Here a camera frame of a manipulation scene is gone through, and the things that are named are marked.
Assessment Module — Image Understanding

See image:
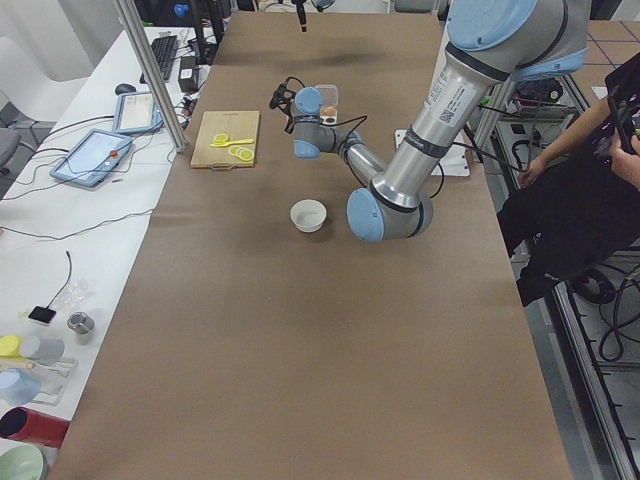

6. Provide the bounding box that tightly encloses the lower lemon slice of row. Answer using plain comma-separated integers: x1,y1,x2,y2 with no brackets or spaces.
237,149,254,162

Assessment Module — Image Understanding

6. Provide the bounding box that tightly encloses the wooden cutting board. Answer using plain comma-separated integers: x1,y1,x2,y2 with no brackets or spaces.
190,110,260,169

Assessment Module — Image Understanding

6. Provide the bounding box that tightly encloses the aluminium frame post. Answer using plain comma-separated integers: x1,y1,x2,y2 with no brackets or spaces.
113,0,188,153

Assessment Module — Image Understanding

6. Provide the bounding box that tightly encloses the yellow plastic knife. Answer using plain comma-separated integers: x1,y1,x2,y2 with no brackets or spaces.
210,139,254,148

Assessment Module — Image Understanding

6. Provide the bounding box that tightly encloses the seated person in black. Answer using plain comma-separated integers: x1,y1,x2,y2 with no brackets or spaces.
497,99,639,305

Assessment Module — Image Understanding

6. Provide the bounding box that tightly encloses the light blue cup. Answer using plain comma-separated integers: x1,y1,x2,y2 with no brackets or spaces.
0,369,42,406

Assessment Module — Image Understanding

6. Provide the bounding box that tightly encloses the clear plastic egg box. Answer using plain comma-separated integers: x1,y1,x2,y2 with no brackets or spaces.
315,84,339,125

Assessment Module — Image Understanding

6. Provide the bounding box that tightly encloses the green bowl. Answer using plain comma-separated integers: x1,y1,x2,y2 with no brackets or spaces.
1,445,48,480

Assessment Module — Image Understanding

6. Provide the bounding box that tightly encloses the middle lemon slice of row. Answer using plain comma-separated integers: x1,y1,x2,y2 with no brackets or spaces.
230,148,253,161

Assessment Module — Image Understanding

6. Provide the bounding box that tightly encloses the red cylinder can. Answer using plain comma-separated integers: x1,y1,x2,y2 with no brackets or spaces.
1,407,70,448

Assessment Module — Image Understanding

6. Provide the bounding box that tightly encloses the black computer mouse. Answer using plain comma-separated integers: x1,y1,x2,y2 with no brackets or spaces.
114,83,137,95

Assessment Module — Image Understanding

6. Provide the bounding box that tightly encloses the teach pendant tablet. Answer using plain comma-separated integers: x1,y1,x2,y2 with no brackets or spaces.
49,129,133,188
112,92,163,135

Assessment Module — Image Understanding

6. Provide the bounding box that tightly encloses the black keyboard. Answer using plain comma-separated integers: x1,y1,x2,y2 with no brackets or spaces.
151,35,179,81

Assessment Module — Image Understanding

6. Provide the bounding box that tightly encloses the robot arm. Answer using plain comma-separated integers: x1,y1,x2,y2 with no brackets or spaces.
288,0,591,242

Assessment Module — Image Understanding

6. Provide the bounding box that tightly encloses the black power adapter box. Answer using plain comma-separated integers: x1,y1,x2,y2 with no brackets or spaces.
178,56,200,93

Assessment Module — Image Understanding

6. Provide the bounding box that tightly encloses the black square sensor pad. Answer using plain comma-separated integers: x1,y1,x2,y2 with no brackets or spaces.
27,306,57,325

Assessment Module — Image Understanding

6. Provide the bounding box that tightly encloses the near teach pendant tablet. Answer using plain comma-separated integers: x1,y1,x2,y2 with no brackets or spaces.
49,129,133,188

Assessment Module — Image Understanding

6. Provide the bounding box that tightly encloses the lemon slice near knife tip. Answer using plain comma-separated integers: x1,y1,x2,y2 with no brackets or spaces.
211,133,230,146

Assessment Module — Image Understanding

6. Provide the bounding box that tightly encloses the small metal cylinder cup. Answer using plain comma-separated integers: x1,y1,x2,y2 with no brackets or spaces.
67,312,95,345

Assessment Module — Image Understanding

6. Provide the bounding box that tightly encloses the yellow plastic cup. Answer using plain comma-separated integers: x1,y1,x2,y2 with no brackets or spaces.
0,335,22,358

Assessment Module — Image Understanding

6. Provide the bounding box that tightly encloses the grey plastic cup lying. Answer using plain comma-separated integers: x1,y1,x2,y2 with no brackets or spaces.
19,335,65,366

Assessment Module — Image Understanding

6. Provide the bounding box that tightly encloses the white bowl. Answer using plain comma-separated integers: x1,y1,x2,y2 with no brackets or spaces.
290,199,327,233

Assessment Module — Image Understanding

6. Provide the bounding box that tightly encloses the far teach pendant tablet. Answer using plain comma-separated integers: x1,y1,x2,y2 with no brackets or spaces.
112,92,163,135

